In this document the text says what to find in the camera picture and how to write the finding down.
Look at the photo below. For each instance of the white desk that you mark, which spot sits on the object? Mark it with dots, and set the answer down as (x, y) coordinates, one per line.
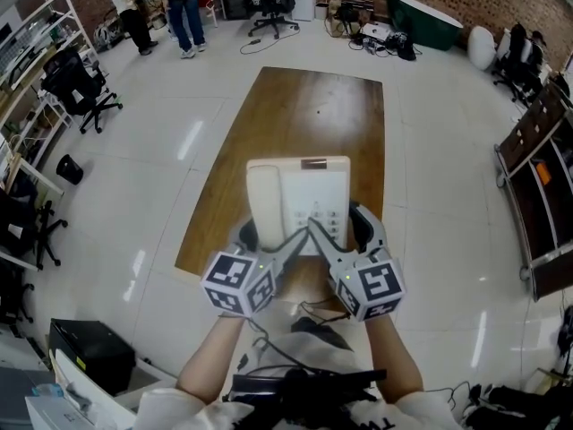
(103, 397)

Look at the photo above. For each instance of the brown shelf cart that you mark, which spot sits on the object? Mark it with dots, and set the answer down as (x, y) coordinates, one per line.
(550, 267)

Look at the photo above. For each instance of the person's white shirt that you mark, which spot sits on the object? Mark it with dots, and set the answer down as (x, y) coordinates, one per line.
(322, 347)

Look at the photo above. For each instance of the black office chair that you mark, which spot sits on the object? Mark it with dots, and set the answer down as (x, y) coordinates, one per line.
(74, 88)
(515, 61)
(27, 226)
(273, 5)

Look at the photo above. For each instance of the white printer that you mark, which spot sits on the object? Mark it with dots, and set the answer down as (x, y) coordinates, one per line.
(58, 415)

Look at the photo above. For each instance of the black bag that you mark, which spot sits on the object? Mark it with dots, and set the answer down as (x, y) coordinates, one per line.
(405, 45)

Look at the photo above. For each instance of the grey bag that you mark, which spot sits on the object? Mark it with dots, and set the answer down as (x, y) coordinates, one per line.
(107, 36)

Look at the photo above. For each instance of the green bathtub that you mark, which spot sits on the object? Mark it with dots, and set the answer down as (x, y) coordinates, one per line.
(425, 23)

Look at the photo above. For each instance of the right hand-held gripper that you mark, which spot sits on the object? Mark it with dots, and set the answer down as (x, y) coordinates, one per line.
(376, 289)

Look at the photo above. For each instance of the person's left forearm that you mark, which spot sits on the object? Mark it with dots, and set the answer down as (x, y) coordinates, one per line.
(210, 361)

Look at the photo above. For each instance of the white beanbag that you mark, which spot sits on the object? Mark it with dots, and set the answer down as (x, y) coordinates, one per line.
(482, 48)

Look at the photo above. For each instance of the black waste bin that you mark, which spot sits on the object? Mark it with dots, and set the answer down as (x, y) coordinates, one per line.
(70, 169)

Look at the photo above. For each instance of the black chest-mounted device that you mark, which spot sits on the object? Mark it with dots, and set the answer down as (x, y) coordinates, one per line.
(313, 381)

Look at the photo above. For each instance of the person's right forearm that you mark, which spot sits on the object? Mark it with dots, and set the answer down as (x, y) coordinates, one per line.
(394, 356)

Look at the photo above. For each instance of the white metal shelf rack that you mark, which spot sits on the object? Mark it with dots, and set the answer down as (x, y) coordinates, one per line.
(40, 38)

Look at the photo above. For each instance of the black box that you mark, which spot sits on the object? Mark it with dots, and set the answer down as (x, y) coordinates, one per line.
(89, 352)

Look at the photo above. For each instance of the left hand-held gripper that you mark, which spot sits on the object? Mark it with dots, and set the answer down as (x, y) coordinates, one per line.
(228, 285)

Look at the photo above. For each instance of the flat white box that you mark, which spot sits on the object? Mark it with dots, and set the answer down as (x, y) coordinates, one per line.
(375, 30)

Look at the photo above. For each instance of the red chair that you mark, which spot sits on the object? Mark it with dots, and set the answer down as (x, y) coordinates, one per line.
(212, 2)

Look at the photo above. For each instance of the wooden table with metal legs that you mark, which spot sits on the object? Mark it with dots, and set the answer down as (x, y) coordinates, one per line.
(313, 101)

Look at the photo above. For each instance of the orange box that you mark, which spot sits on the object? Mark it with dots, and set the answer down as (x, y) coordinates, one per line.
(542, 173)

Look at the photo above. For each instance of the white telephone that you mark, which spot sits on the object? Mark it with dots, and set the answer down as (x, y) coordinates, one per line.
(313, 186)

